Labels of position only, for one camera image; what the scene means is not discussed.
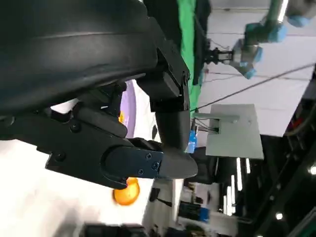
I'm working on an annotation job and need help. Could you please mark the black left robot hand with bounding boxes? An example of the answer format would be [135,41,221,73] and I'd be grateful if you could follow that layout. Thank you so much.
[0,0,198,190]

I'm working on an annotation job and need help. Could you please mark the lilac plate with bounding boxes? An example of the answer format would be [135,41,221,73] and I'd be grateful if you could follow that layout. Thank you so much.
[118,80,154,139]

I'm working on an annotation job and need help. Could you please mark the green cloth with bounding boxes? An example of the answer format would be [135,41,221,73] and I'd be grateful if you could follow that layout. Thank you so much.
[177,0,206,113]

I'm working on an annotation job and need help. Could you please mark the black cloth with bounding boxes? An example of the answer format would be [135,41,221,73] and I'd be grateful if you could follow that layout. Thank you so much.
[194,0,213,86]

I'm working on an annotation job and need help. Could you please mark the blue bottle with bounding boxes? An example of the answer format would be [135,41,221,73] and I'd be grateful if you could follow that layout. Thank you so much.
[188,129,198,153]

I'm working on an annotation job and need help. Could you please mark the grey monitor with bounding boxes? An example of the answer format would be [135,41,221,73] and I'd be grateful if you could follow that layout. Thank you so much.
[192,103,264,160]

